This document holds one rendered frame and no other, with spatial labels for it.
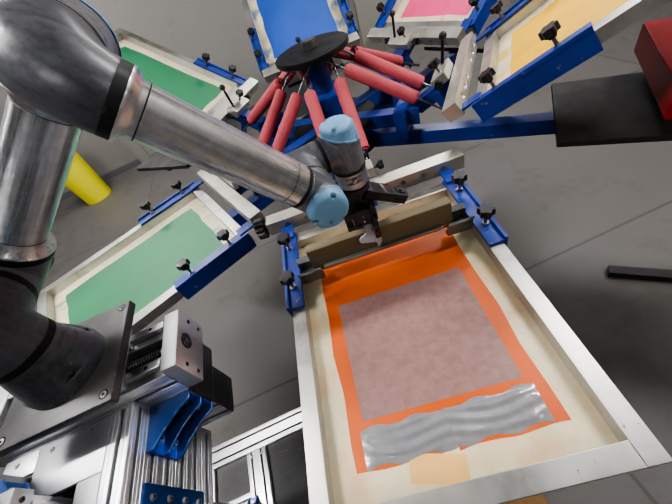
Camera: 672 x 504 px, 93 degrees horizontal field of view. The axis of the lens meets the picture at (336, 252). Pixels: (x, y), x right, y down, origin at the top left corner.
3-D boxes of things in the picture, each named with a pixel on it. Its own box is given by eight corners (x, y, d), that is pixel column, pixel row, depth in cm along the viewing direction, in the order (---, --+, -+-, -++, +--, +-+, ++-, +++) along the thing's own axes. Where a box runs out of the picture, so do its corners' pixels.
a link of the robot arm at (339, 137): (308, 125, 66) (345, 107, 67) (325, 168, 74) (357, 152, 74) (321, 139, 61) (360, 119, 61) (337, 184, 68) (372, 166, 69)
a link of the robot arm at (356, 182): (361, 153, 74) (370, 171, 68) (365, 169, 77) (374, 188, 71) (331, 164, 74) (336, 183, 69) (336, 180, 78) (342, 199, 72)
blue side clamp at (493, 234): (506, 253, 85) (509, 235, 80) (487, 259, 85) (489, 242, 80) (457, 189, 106) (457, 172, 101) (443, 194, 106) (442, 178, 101)
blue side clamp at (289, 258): (312, 316, 90) (303, 303, 85) (295, 321, 91) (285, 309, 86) (302, 243, 111) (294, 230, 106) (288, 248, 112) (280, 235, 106)
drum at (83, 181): (116, 182, 447) (76, 142, 401) (110, 198, 419) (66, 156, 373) (89, 195, 447) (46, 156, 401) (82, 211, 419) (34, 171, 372)
